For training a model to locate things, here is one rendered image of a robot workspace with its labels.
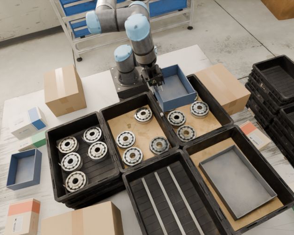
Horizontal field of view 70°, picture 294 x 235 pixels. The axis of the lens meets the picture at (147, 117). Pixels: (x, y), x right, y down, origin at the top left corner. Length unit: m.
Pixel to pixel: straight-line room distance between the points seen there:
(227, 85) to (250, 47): 1.81
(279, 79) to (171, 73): 1.18
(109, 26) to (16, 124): 1.00
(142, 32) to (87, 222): 0.76
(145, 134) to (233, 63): 1.93
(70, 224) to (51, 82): 0.95
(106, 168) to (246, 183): 0.67
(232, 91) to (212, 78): 0.15
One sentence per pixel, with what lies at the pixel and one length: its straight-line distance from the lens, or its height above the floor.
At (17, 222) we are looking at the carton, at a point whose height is 0.78.
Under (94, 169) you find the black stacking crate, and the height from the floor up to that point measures 0.83.
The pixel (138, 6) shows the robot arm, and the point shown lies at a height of 1.45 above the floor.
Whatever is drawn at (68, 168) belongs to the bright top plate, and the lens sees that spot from 1.15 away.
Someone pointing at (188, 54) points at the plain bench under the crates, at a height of 0.70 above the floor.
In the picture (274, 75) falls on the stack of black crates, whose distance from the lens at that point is 2.06.
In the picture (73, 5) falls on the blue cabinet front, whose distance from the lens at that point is 2.81.
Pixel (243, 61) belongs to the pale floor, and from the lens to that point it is 2.90.
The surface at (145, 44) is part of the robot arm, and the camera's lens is 0.72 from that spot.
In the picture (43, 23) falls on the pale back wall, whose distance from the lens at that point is 3.86.
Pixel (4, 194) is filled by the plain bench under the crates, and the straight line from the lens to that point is 1.48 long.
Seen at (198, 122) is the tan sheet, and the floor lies 0.83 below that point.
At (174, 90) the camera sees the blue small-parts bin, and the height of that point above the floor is 1.07.
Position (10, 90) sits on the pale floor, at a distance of 3.25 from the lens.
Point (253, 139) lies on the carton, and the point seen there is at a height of 0.77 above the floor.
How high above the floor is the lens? 1.82
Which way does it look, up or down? 55 degrees down
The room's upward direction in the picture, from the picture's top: 10 degrees counter-clockwise
